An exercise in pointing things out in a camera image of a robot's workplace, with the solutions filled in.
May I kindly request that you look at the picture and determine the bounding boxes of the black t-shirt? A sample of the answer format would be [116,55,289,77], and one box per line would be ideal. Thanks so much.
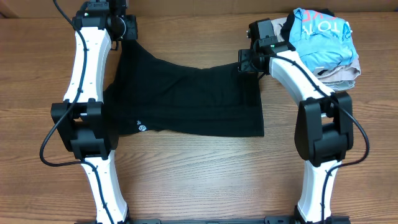
[103,40,264,138]

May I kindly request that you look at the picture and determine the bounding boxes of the light blue printed t-shirt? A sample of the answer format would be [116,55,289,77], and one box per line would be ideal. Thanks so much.
[289,8,358,72]

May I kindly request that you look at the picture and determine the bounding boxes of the beige folded garment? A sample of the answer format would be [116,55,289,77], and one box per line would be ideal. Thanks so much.
[271,18,361,84]

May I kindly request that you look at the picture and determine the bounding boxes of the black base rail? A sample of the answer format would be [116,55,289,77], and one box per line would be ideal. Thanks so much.
[132,215,351,224]

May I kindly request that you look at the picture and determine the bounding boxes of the grey denim folded garment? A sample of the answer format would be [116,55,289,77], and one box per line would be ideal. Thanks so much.
[326,80,356,91]

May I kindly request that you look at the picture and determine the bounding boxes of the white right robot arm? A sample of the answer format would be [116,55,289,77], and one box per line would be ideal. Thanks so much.
[238,19,353,223]

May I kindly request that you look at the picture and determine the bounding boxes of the black garment in pile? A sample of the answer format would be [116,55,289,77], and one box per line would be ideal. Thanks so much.
[280,8,335,41]

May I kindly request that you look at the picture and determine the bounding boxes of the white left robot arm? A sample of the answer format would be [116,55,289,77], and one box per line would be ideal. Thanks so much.
[49,0,137,223]

